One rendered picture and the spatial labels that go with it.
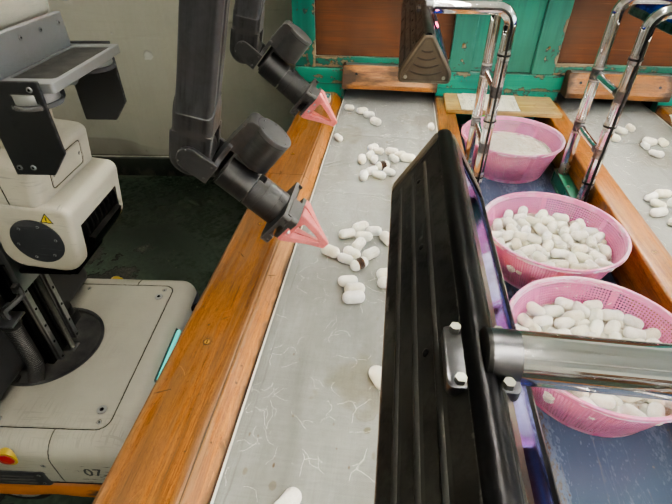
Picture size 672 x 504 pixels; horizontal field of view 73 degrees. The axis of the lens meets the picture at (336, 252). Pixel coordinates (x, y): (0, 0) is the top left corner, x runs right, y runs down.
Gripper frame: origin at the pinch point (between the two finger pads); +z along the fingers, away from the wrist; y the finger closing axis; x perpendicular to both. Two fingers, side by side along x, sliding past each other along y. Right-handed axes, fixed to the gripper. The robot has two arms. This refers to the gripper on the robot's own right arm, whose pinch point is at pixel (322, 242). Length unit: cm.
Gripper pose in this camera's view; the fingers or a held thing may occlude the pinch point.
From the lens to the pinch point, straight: 75.2
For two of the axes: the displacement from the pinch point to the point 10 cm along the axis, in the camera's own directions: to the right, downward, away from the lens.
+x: -6.5, 5.4, 5.3
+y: 1.2, -6.1, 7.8
